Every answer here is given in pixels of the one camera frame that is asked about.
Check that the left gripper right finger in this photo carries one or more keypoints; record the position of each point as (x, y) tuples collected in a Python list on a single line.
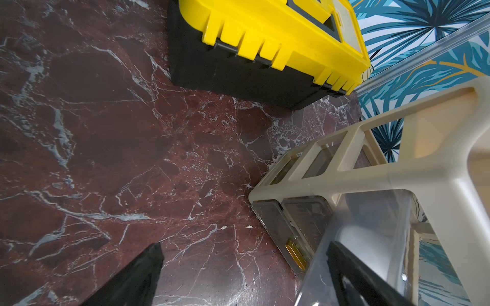
[(355, 283)]

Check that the beige drawer organizer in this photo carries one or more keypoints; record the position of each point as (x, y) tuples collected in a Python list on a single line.
[(436, 148)]

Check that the right aluminium corner post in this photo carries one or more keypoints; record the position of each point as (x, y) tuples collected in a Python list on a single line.
[(440, 47)]

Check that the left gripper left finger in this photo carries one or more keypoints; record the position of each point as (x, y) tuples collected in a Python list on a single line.
[(136, 284)]

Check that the transparent top drawer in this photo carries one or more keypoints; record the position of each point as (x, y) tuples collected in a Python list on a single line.
[(386, 233)]

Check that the yellow black toolbox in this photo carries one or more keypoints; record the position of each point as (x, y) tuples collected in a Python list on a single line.
[(284, 53)]

